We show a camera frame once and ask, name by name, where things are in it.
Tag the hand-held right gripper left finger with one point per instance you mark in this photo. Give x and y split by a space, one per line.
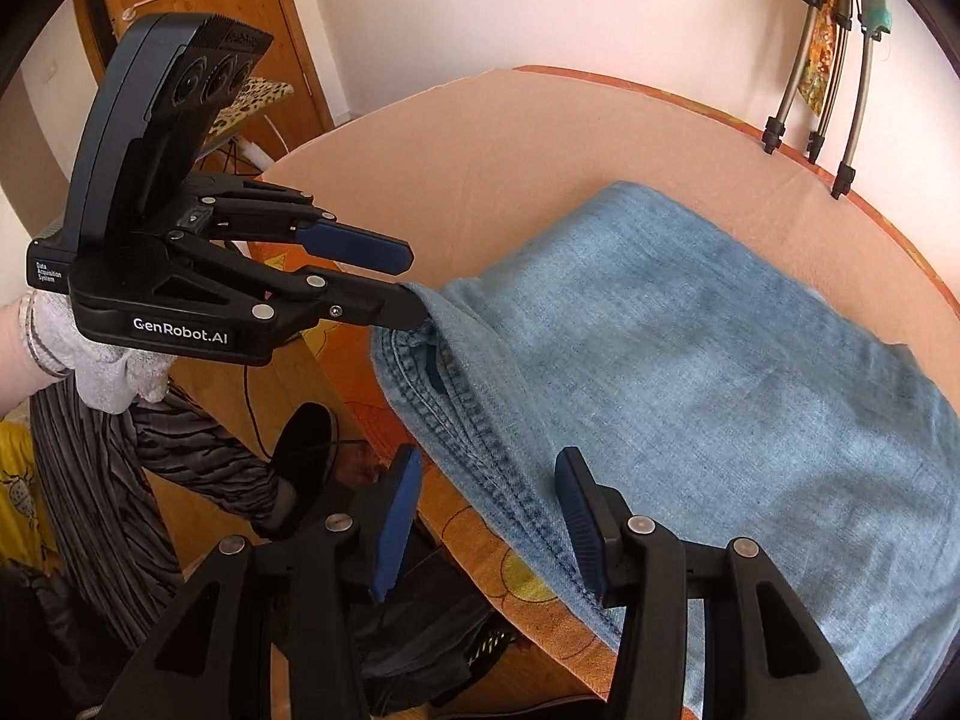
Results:
394 525

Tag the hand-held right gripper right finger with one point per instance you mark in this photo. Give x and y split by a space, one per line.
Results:
577 517

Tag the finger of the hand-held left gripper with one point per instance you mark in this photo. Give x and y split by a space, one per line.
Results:
375 304
352 244

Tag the blue denim pants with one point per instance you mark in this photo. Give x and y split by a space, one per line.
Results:
675 390

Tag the person's left forearm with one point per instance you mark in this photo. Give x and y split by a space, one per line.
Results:
15 360

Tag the person's left hand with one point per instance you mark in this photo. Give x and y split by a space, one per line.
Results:
112 382

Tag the dark cloth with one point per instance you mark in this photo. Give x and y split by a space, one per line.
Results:
435 637

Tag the person's black shoe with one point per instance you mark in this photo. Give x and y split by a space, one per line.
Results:
300 442

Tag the leopard print ironing board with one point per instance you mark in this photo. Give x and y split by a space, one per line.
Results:
255 101

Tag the peach bed sheet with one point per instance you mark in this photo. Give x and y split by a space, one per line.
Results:
487 165

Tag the wooden door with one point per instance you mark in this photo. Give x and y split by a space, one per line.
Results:
292 52

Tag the person's striped grey clothing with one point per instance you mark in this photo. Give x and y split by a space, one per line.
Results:
97 502

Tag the yellow cloth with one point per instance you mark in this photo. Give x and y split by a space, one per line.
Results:
19 487

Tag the folded metal tripod stand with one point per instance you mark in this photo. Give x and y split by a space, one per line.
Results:
771 136

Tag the colourful patterned cloth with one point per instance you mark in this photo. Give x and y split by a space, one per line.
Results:
874 0

